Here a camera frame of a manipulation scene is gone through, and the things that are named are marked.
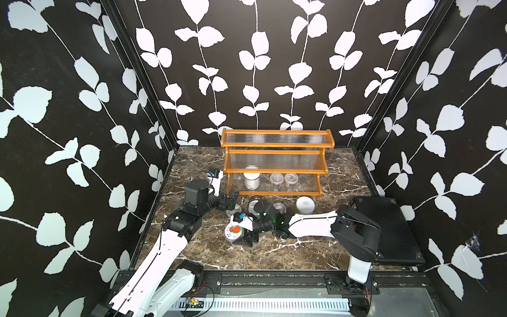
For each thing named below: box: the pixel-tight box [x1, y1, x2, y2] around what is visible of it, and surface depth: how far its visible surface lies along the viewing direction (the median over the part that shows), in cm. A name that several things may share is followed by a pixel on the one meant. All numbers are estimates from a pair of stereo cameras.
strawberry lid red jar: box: [224, 223, 245, 243], surface depth 78 cm
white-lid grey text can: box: [243, 172, 261, 191], surface depth 96 cm
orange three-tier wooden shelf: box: [220, 128, 336, 197], surface depth 107 cm
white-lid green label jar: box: [295, 196, 316, 215], surface depth 88 cm
